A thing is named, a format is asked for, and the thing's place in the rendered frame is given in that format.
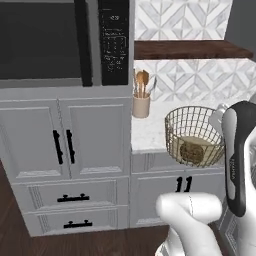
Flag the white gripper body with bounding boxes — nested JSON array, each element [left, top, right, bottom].
[[209, 103, 230, 138]]

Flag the grey counter cabinet door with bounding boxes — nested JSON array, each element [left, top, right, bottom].
[[130, 170, 226, 229]]

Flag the grey side cabinet panel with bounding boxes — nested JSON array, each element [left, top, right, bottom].
[[215, 199, 242, 256]]

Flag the brown round item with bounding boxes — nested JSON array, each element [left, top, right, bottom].
[[179, 141, 205, 165]]

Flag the grey metal utensil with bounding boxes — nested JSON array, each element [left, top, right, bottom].
[[147, 76, 158, 97]]

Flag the dark wooden shelf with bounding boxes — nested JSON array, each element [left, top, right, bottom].
[[134, 39, 255, 61]]

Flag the beige utensil pot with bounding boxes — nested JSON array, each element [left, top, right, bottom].
[[132, 92, 152, 120]]

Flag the wooden spoon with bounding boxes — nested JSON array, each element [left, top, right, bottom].
[[136, 69, 150, 99]]

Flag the wooden spatula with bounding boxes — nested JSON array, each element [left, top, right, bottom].
[[133, 68, 139, 98]]

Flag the grey drawer front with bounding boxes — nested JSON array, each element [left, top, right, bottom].
[[22, 205, 131, 238], [10, 177, 131, 214]]

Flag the black and grey microwave oven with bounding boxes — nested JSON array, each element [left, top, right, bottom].
[[0, 0, 135, 89]]

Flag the gold wire basket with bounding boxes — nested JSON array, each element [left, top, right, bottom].
[[163, 105, 227, 169]]

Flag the short black cabinet handle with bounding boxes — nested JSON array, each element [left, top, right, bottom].
[[183, 176, 194, 194], [175, 176, 185, 194]]

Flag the black cabinet door handle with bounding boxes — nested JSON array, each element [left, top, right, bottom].
[[65, 128, 77, 165], [52, 129, 65, 166]]

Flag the black microwave door handle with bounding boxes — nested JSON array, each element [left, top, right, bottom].
[[73, 0, 94, 88]]

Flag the black drawer handle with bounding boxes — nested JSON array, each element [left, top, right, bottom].
[[63, 219, 94, 230], [56, 192, 91, 204]]

